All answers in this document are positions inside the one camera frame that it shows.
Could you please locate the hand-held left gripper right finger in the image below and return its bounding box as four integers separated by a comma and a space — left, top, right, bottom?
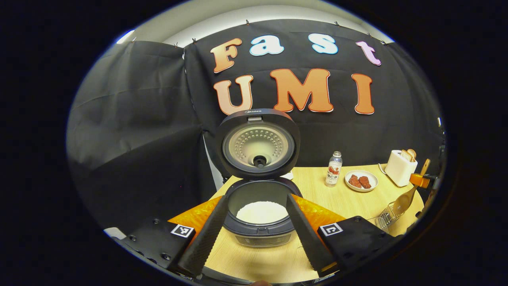
286, 193, 403, 278

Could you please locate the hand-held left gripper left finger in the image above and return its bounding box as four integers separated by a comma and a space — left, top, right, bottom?
112, 195, 230, 278

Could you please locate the wooden spoon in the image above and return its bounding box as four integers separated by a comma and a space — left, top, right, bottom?
393, 158, 431, 215

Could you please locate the metal wire chopstick holder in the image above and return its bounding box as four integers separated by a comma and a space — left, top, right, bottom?
375, 202, 405, 233

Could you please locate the white rice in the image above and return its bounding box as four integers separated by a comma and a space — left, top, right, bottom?
236, 201, 289, 225

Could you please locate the dark grey rice cooker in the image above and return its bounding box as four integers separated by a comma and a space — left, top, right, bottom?
216, 108, 303, 247

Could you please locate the white toaster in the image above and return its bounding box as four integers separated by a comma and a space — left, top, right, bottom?
384, 150, 418, 187

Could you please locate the white round plate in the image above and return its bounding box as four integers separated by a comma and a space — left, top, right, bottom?
344, 170, 379, 193

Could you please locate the clear drink bottle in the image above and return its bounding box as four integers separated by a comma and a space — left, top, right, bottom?
325, 151, 343, 187

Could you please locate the black backdrop cloth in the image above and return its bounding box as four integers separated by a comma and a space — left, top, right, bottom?
67, 18, 445, 235

